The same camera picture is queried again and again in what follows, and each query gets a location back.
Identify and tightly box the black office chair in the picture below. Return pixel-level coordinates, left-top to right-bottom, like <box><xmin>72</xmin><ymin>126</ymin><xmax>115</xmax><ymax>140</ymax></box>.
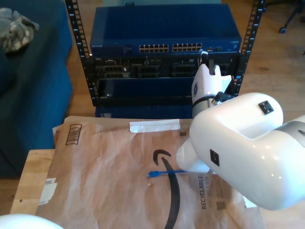
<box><xmin>265</xmin><ymin>0</ymin><xmax>305</xmax><ymax>34</ymax></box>

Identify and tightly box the brown packing paper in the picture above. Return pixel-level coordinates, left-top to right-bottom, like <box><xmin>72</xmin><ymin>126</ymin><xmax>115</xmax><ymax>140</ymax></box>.
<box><xmin>32</xmin><ymin>116</ymin><xmax>266</xmax><ymax>229</ymax></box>

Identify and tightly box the blue network cable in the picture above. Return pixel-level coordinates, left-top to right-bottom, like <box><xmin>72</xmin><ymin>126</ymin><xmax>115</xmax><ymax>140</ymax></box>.
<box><xmin>145</xmin><ymin>169</ymin><xmax>189</xmax><ymax>179</ymax></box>

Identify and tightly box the black rack shelf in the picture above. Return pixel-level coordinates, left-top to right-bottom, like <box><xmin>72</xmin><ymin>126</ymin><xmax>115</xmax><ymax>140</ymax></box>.
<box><xmin>95</xmin><ymin>76</ymin><xmax>235</xmax><ymax>107</ymax></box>

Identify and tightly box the black rack frame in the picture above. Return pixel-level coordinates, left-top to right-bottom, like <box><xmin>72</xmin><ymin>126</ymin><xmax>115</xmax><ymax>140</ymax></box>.
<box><xmin>64</xmin><ymin>0</ymin><xmax>267</xmax><ymax>107</ymax></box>

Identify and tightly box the black gripper connector cable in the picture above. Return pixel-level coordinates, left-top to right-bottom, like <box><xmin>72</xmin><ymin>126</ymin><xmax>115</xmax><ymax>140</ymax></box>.
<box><xmin>213</xmin><ymin>91</ymin><xmax>231</xmax><ymax>106</ymax></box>

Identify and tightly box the blue network switch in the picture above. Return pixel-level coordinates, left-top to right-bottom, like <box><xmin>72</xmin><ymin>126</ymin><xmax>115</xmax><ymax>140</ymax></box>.
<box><xmin>90</xmin><ymin>4</ymin><xmax>242</xmax><ymax>56</ymax></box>

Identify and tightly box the long white tape strip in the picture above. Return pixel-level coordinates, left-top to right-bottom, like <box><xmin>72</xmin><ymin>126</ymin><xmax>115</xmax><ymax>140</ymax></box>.
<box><xmin>129</xmin><ymin>119</ymin><xmax>181</xmax><ymax>134</ymax></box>

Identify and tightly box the black rack server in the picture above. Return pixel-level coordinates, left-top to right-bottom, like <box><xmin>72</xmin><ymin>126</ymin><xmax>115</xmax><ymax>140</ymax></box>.
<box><xmin>91</xmin><ymin>55</ymin><xmax>240</xmax><ymax>79</ymax></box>

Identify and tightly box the camouflage cloth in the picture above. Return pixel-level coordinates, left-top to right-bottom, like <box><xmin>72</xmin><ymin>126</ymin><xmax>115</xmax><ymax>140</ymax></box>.
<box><xmin>0</xmin><ymin>7</ymin><xmax>41</xmax><ymax>53</ymax></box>

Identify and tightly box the blue sofa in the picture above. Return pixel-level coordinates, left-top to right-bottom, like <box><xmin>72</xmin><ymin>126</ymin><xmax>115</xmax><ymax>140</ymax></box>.
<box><xmin>0</xmin><ymin>0</ymin><xmax>73</xmax><ymax>178</ymax></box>

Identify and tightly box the white shipping label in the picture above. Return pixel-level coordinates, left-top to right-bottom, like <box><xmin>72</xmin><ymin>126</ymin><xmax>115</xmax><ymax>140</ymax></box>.
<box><xmin>38</xmin><ymin>177</ymin><xmax>58</xmax><ymax>207</ymax></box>

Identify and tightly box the short white tape strip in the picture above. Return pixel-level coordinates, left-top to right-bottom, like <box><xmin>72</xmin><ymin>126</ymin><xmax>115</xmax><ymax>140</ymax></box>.
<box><xmin>242</xmin><ymin>195</ymin><xmax>258</xmax><ymax>208</ymax></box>

